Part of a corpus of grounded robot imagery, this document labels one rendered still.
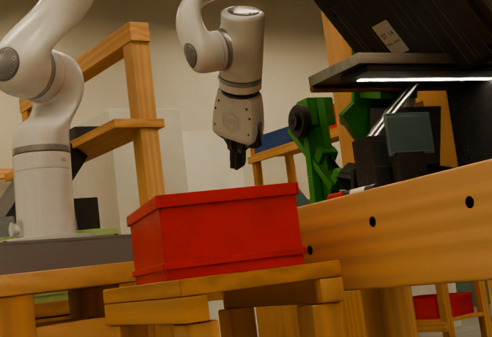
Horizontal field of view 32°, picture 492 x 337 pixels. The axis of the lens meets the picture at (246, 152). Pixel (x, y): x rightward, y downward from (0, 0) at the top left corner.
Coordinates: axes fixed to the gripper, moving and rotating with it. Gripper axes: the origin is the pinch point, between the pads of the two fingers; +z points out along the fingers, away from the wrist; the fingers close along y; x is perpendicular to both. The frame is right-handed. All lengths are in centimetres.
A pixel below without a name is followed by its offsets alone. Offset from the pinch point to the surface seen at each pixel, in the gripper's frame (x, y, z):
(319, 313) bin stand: -40, 43, -5
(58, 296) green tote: -10, -46, 50
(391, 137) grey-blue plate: -4.8, 35.2, -17.7
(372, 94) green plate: 13.3, 22.3, -15.9
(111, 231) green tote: 8, -44, 40
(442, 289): 424, -90, 322
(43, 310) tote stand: -16, -45, 51
